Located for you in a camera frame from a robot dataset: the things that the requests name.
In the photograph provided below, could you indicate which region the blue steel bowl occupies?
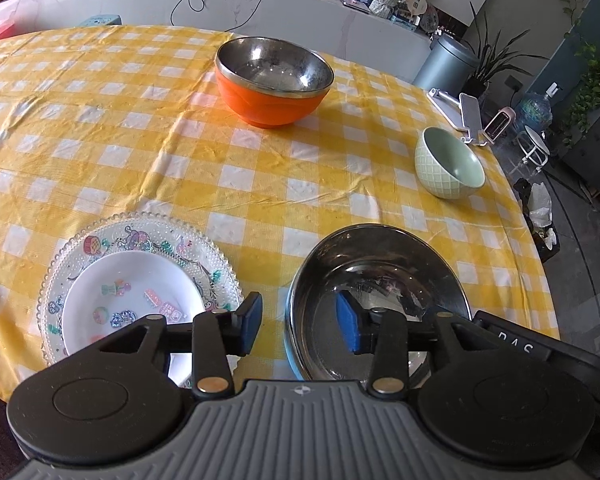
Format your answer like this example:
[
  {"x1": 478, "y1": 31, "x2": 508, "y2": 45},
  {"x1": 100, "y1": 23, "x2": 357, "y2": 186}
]
[{"x1": 285, "y1": 223, "x2": 472, "y2": 382}]

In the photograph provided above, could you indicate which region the green ceramic bowl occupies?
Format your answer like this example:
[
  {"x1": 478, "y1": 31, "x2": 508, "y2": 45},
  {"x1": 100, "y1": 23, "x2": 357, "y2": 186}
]
[{"x1": 415, "y1": 127, "x2": 486, "y2": 200}]

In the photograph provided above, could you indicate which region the orange steel bowl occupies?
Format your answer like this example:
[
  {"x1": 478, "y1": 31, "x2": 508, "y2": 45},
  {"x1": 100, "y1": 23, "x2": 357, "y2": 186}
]
[{"x1": 214, "y1": 36, "x2": 335, "y2": 129}]

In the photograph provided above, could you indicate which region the patterned glass plate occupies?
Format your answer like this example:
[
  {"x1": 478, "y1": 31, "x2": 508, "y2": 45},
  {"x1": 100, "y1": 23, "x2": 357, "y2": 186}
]
[{"x1": 35, "y1": 211, "x2": 244, "y2": 365}]

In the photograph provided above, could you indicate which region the white cartoon plate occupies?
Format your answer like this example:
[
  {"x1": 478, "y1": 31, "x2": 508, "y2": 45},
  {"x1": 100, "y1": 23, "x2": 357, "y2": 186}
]
[{"x1": 60, "y1": 250, "x2": 208, "y2": 390}]

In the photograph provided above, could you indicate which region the white round stool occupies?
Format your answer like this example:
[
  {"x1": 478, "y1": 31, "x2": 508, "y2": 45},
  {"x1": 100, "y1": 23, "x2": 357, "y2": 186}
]
[{"x1": 516, "y1": 126, "x2": 550, "y2": 174}]

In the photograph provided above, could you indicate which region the white tablet stand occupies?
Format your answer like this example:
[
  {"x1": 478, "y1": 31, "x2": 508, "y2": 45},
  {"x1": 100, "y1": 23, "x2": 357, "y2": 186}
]
[{"x1": 427, "y1": 88, "x2": 493, "y2": 146}]

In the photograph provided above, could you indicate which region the yellow checkered tablecloth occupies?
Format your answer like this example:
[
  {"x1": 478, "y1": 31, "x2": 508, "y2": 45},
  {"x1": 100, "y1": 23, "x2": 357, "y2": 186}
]
[{"x1": 0, "y1": 26, "x2": 558, "y2": 399}]

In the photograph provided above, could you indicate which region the pink space heater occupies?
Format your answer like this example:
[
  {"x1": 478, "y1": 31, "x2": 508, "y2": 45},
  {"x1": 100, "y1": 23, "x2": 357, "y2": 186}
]
[{"x1": 483, "y1": 106, "x2": 516, "y2": 144}]

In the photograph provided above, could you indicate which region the water jug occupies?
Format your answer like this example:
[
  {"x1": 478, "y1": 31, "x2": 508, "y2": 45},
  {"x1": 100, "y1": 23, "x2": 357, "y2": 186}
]
[{"x1": 514, "y1": 82, "x2": 559, "y2": 133}]

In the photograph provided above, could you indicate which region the grey metal trash can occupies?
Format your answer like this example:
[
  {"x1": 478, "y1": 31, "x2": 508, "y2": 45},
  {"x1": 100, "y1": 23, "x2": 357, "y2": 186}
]
[{"x1": 413, "y1": 34, "x2": 479, "y2": 98}]

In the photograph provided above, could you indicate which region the climbing green plant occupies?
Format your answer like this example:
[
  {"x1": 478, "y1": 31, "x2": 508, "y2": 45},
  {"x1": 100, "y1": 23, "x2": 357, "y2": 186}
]
[{"x1": 562, "y1": 41, "x2": 600, "y2": 148}]

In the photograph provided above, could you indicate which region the potted long-leaf plant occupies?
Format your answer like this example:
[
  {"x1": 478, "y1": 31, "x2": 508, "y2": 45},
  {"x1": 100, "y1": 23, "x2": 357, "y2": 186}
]
[{"x1": 462, "y1": 2, "x2": 547, "y2": 99}]

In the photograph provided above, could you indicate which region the white tv console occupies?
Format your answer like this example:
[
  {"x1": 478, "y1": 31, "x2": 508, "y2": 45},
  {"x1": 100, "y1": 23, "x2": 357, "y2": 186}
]
[{"x1": 0, "y1": 0, "x2": 429, "y2": 81}]

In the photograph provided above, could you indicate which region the small teal stool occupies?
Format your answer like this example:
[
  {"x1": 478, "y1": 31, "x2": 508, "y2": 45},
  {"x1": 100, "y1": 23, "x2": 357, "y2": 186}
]
[{"x1": 79, "y1": 14, "x2": 122, "y2": 27}]

